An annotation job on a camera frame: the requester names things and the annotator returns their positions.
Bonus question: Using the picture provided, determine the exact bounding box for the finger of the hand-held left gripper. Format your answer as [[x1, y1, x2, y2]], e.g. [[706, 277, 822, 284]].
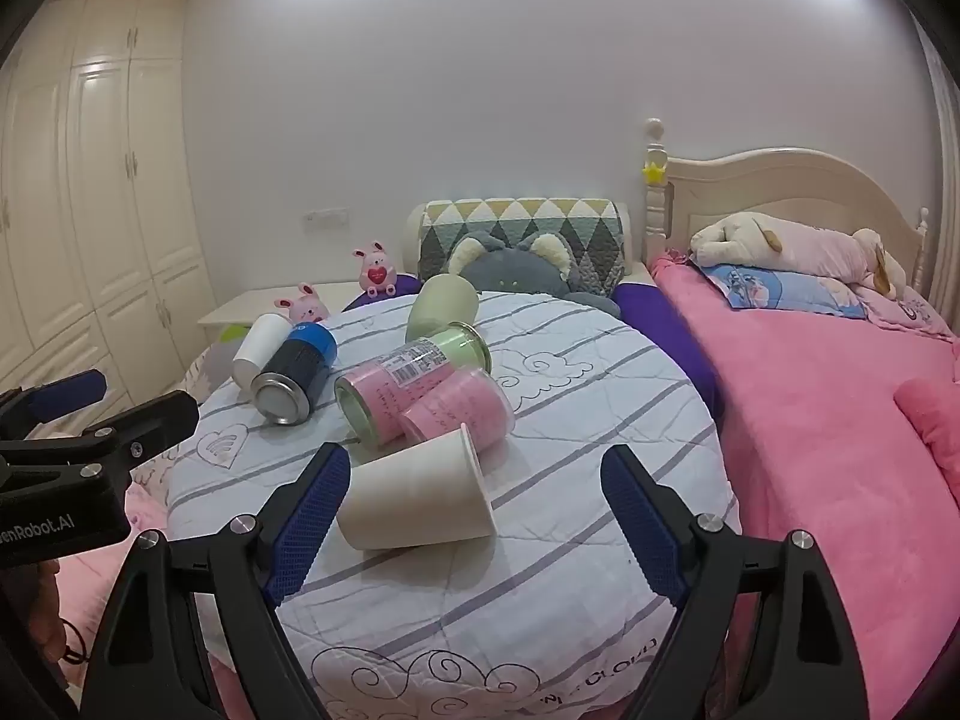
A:
[[82, 388, 200, 466], [0, 369, 107, 433]]

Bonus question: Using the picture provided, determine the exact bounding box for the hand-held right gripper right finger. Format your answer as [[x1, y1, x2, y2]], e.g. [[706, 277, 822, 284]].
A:
[[600, 444, 882, 720]]

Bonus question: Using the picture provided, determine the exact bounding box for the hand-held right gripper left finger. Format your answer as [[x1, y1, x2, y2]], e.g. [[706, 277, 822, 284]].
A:
[[79, 442, 353, 720]]

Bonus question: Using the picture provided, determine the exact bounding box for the large white paper cup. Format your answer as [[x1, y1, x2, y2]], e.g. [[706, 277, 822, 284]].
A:
[[336, 424, 497, 550]]

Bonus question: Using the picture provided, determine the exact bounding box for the person's left forearm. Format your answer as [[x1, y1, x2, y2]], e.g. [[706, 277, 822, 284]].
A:
[[0, 559, 72, 695]]

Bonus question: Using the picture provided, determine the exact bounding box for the small white cup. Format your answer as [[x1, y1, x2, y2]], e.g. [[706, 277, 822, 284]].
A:
[[231, 313, 293, 395]]

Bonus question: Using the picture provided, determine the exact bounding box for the pink cup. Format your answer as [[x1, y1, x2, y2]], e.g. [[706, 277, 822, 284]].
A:
[[397, 367, 517, 452]]

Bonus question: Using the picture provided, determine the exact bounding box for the pale green cup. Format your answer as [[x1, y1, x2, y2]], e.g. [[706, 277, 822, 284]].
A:
[[405, 274, 481, 342]]

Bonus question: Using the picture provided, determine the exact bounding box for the pink metal-rimmed can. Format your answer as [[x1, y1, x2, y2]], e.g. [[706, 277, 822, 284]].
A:
[[334, 360, 430, 445]]

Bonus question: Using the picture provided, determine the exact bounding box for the blue and black can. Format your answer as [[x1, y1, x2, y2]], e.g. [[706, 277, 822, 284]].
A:
[[250, 321, 338, 427]]

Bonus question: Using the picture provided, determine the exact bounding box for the white nightstand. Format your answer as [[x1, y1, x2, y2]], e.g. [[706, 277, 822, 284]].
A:
[[196, 281, 368, 331]]

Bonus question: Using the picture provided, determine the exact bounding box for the pink fleece blanket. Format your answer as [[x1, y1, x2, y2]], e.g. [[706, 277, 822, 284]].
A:
[[649, 251, 960, 720]]

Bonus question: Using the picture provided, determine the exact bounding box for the green labelled can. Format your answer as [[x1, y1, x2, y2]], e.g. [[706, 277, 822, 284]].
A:
[[379, 321, 492, 385]]

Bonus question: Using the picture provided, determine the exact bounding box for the cream wardrobe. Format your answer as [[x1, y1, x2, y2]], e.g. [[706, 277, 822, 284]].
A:
[[0, 0, 215, 436]]

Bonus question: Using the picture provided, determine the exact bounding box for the pink bunny toy with heart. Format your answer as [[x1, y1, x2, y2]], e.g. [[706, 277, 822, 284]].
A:
[[352, 241, 398, 297]]

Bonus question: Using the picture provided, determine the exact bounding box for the blue printed pillow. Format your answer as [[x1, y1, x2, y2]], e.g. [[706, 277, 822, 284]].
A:
[[694, 262, 867, 320]]

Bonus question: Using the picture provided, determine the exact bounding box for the grey bear plush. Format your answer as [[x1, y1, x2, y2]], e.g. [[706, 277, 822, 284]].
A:
[[446, 232, 623, 310]]

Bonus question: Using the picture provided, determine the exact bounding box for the pink cushion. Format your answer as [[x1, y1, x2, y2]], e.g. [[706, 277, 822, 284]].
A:
[[892, 379, 960, 503]]

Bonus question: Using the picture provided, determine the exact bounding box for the white and pink plush dog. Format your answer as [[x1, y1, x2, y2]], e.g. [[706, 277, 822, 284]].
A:
[[690, 211, 908, 293]]

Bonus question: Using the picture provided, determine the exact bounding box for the diamond pattern cushion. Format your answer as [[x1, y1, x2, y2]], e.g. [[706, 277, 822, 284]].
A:
[[416, 197, 629, 297]]

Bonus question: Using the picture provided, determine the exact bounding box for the pink printed pillow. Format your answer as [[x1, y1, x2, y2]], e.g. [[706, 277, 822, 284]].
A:
[[855, 281, 957, 340]]

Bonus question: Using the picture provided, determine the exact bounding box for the cream wooden headboard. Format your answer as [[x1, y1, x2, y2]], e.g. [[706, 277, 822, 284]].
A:
[[643, 118, 931, 293]]

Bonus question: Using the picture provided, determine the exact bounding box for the grey curtain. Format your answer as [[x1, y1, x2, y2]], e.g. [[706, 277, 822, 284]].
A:
[[911, 15, 960, 331]]

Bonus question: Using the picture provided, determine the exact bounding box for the black cable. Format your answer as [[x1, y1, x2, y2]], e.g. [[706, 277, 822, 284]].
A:
[[58, 615, 95, 665]]

